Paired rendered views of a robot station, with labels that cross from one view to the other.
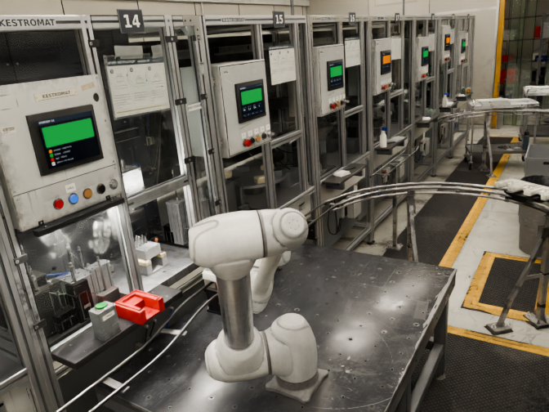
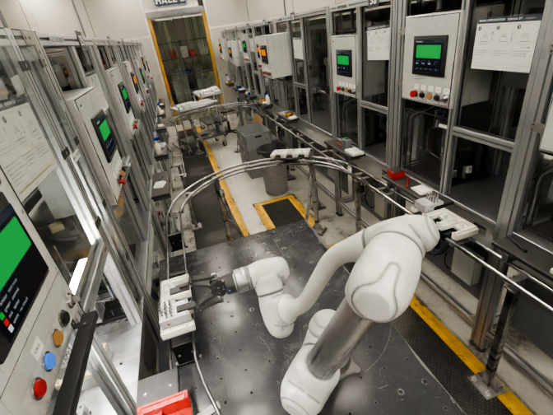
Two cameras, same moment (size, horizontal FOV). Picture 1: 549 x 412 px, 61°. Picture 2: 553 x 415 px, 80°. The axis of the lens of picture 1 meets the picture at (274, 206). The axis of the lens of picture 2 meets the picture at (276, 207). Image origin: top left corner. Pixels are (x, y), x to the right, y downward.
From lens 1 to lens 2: 1.17 m
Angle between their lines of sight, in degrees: 44
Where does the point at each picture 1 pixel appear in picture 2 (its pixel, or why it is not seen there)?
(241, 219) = (404, 247)
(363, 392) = (375, 333)
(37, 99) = not seen: outside the picture
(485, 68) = (157, 82)
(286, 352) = not seen: hidden behind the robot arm
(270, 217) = (413, 232)
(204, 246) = (406, 296)
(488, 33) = (151, 57)
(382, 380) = not seen: hidden behind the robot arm
